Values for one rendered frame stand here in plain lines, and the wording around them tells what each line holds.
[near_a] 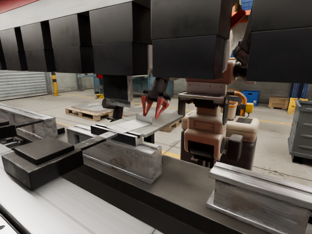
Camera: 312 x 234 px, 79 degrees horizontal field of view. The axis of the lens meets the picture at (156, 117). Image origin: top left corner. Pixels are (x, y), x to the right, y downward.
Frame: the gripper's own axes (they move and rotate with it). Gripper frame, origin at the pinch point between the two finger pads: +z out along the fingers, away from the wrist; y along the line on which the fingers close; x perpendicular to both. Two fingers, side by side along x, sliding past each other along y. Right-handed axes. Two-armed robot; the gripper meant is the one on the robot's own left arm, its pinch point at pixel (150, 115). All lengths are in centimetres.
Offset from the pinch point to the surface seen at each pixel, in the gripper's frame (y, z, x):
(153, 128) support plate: 7.8, 5.7, -7.7
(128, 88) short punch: 4.7, -1.9, -21.9
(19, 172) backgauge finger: 2.3, 23.4, -40.0
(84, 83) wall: -740, -195, 495
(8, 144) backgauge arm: -57, 28, -16
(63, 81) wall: -739, -160, 395
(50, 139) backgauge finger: -2.6, 17.0, -33.6
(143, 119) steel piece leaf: 0.5, 2.8, -4.8
